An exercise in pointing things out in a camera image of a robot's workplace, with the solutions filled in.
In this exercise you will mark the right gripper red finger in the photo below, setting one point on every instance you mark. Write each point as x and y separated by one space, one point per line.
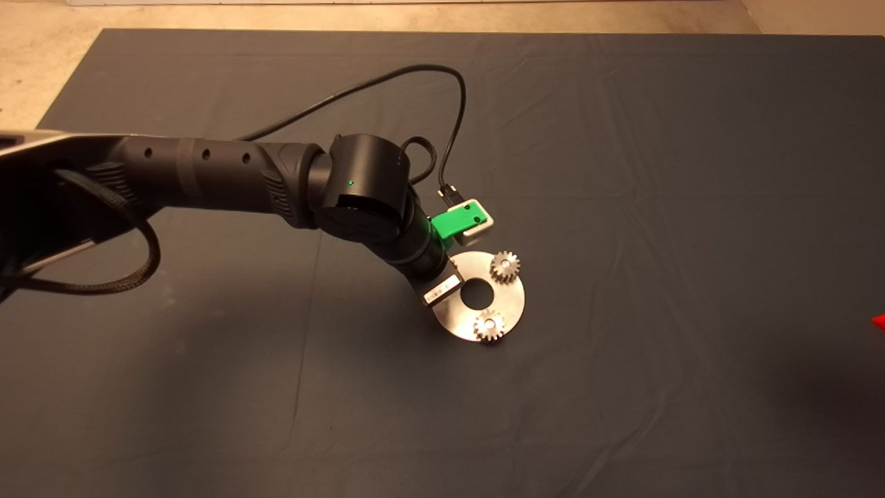
879 321

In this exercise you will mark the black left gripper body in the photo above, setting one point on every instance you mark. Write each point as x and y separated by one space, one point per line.
439 287

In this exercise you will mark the small steel planetary gear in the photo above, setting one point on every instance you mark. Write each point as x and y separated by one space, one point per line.
499 274
482 331

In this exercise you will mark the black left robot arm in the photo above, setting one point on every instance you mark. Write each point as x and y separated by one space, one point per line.
207 176

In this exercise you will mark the round metal carrier plate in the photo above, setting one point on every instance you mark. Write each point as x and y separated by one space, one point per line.
511 304

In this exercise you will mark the dark grey table cloth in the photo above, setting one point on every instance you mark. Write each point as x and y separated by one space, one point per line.
553 415

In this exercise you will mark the green left camera mount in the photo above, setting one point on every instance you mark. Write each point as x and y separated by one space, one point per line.
453 225

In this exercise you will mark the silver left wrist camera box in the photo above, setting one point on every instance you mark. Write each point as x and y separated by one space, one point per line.
482 228

